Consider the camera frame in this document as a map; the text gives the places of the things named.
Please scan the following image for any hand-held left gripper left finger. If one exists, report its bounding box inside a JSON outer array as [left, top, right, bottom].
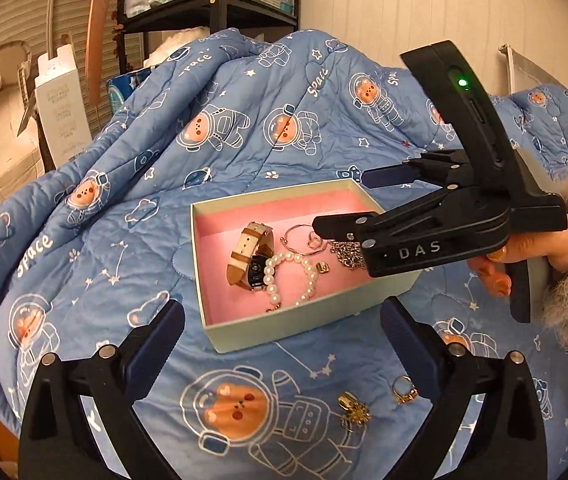
[[18, 299, 186, 480]]

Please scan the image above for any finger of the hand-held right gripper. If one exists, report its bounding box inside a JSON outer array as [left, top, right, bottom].
[[312, 185, 510, 250], [362, 149, 475, 192]]

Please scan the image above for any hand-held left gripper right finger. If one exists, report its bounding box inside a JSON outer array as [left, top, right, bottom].
[[380, 296, 550, 480]]

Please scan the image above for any gold ring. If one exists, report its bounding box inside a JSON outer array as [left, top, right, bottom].
[[391, 375, 419, 405]]

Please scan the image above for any silver hoop bangle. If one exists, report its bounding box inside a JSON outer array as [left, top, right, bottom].
[[282, 222, 325, 252]]

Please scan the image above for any white pearl bracelet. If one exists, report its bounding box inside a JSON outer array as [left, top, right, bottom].
[[263, 252, 319, 313]]

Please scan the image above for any green box with pink lining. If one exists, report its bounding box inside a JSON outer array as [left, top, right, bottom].
[[190, 178, 425, 356]]

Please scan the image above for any gold brooch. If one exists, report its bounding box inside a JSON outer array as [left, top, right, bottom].
[[338, 392, 373, 427]]

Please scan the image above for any wristwatch with brown white strap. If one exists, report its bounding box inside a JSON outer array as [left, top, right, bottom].
[[227, 221, 275, 292]]

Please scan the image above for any person's right hand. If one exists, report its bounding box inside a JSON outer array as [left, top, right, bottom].
[[466, 217, 568, 297]]

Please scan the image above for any white bed headboard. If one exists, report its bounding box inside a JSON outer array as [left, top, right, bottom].
[[498, 44, 568, 107]]

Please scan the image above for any blue bear printed pillow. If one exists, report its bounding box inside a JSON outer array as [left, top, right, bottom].
[[508, 87, 568, 172]]

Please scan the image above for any blue bear astronaut printed blanket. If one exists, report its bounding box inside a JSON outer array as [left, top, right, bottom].
[[0, 27, 568, 480]]

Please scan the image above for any white plastic bag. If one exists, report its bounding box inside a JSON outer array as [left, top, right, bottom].
[[144, 27, 215, 69]]

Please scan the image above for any black metal shelf rack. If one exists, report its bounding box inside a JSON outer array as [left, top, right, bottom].
[[114, 0, 303, 74]]

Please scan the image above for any tall white carton box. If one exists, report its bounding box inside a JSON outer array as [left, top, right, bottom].
[[34, 42, 95, 169]]

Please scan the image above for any pink board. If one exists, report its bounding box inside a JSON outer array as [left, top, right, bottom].
[[85, 0, 125, 107]]

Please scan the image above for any white louvered wardrobe door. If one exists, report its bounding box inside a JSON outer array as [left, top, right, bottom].
[[0, 0, 139, 221]]

